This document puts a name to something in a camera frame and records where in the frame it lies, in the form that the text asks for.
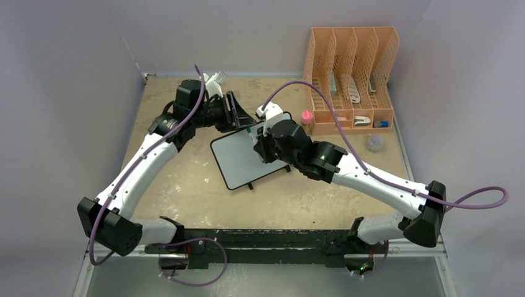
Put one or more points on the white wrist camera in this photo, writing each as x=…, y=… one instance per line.
x=270, y=114
x=214, y=83

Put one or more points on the grey tool in organizer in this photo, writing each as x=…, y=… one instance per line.
x=372, y=86

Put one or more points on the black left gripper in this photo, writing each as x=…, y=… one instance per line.
x=234, y=116

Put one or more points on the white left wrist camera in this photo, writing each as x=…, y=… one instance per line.
x=214, y=83

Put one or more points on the white green whiteboard marker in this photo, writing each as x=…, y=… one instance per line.
x=251, y=135

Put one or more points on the clear small plastic jar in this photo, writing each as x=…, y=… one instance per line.
x=375, y=143

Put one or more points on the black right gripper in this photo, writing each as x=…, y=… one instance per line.
x=262, y=146

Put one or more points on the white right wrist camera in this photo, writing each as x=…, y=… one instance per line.
x=270, y=114

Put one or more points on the white stapler in organizer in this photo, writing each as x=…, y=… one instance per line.
x=360, y=121

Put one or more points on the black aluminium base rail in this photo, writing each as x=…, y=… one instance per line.
x=330, y=248

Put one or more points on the peach plastic file organizer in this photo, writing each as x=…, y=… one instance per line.
x=351, y=66

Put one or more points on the blue capped item in organizer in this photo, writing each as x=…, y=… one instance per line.
x=380, y=124

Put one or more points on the white long tool in organizer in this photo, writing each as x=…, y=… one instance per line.
x=353, y=91

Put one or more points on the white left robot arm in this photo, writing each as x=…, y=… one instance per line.
x=107, y=219

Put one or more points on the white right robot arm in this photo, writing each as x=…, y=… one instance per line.
x=419, y=210

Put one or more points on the white whiteboard black frame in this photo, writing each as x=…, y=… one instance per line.
x=237, y=161

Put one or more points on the pink cartoon bottle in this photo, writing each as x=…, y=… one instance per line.
x=306, y=121

